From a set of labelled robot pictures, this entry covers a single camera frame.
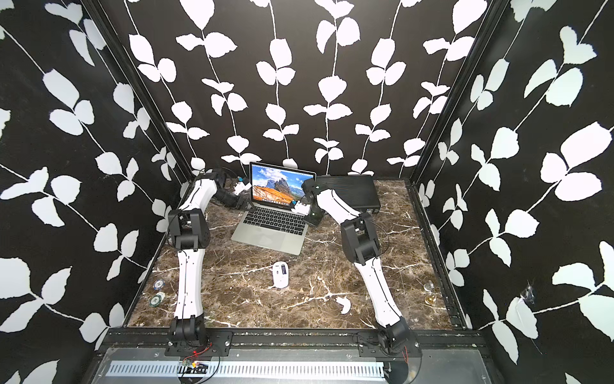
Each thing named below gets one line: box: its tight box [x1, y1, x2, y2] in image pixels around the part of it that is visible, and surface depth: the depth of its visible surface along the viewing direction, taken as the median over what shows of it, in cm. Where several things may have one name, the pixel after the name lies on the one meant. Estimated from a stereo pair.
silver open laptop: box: [231, 161, 318, 256], surface depth 105 cm
